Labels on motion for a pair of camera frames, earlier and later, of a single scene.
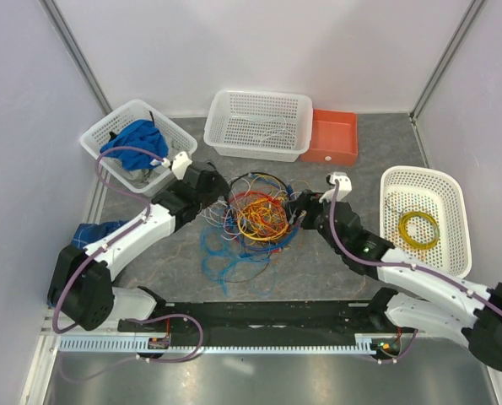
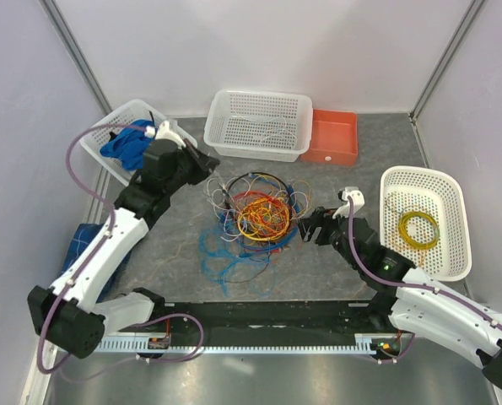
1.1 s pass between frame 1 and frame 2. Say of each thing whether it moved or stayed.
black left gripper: moved
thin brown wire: stayed
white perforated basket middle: stayed
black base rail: stayed
